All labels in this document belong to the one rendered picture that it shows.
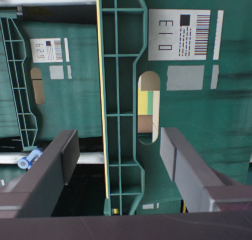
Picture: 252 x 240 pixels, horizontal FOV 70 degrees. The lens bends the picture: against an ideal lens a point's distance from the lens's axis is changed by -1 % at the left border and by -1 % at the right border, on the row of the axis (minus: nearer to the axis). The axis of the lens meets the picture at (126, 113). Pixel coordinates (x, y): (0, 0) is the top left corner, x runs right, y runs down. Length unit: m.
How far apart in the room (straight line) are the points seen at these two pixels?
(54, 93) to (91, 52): 0.16
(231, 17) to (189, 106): 0.13
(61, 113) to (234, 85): 0.46
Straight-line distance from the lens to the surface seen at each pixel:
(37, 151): 0.61
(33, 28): 0.59
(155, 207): 0.74
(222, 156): 0.35
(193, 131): 0.30
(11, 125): 0.69
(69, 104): 0.58
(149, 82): 0.28
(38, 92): 0.62
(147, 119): 0.53
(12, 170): 0.76
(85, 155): 0.60
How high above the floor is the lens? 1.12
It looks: 1 degrees up
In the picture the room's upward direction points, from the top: 91 degrees counter-clockwise
